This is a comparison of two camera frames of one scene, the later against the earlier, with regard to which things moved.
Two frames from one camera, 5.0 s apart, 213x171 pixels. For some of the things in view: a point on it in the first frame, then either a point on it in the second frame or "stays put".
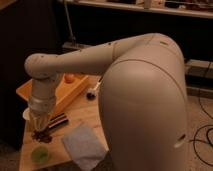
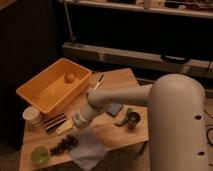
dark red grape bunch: (42, 136) → (65, 145)
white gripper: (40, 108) → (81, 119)
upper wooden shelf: (187, 8) stays put
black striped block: (57, 120) stays put
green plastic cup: (40, 155) stays put
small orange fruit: (69, 78) stays put
